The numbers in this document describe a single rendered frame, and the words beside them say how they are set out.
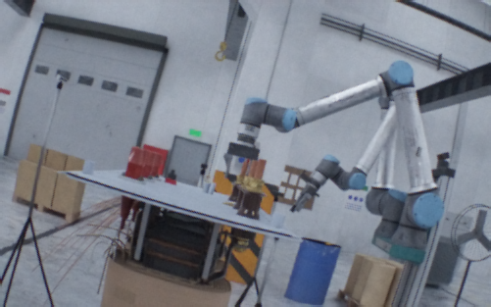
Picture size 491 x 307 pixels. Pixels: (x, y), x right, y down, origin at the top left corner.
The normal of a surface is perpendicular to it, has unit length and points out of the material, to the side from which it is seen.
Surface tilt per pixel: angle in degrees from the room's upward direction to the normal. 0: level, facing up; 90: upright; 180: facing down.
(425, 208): 94
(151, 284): 90
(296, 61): 90
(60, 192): 90
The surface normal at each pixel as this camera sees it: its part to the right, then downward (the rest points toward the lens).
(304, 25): 0.09, -0.04
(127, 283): -0.15, -0.10
